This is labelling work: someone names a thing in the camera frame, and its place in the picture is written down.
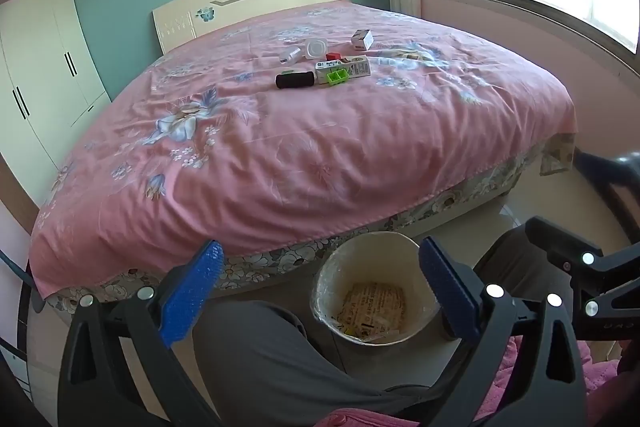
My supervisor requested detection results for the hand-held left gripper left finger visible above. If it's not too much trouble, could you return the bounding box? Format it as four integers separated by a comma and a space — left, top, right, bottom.
57, 238, 226, 427

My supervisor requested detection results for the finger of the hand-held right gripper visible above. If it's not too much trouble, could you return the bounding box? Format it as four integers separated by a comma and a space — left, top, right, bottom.
574, 150, 640, 235
525, 216, 640, 308

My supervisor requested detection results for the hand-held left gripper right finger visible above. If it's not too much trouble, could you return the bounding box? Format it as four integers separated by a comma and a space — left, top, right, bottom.
419, 236, 587, 427

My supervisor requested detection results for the round cream trash bin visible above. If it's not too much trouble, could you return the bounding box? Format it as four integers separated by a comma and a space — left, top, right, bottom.
310, 231, 443, 347

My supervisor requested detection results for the printed paper wrapper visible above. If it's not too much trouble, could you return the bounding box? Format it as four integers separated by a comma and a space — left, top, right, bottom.
340, 283, 407, 340

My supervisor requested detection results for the person's left leg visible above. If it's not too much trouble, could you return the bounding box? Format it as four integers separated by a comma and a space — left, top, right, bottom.
192, 299, 441, 422

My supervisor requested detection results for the pink floral bedsheet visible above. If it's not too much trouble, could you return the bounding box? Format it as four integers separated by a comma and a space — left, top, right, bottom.
30, 0, 576, 300

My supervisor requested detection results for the black cylinder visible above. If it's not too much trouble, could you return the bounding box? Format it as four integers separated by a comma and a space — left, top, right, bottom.
275, 71, 316, 90

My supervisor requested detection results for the white green milk carton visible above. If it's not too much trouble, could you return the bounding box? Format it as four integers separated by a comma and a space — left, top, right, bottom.
315, 55, 372, 78

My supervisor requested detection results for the cream wardrobe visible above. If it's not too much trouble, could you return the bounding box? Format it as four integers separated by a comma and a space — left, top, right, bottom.
0, 0, 112, 208

